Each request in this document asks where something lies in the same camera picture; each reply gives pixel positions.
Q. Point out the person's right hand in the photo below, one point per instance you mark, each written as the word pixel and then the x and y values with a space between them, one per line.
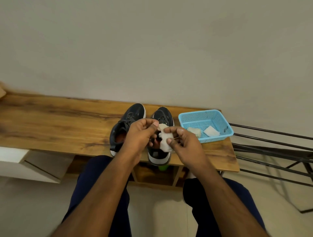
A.
pixel 189 151

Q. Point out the person's left hand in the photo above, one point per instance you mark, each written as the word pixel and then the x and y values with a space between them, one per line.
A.
pixel 137 139

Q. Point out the used wipe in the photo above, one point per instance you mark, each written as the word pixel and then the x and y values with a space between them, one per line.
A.
pixel 195 132

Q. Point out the black metal shoe rack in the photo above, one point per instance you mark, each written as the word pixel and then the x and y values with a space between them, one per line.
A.
pixel 269 150

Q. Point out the person's left forearm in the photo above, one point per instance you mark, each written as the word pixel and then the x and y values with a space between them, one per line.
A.
pixel 97 202

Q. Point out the person's right forearm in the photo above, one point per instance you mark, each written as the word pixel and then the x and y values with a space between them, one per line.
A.
pixel 227 207

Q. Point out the green ball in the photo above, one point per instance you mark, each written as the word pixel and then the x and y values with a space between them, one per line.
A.
pixel 163 168

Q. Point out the blue plastic basket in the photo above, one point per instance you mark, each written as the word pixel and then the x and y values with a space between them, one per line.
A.
pixel 207 119

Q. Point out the wooden table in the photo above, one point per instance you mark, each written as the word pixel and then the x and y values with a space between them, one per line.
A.
pixel 61 122

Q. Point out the white drawer unit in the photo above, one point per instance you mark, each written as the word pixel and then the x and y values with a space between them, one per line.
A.
pixel 44 166

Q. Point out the beige perforated basket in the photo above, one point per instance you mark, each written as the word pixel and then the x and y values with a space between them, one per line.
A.
pixel 2 92

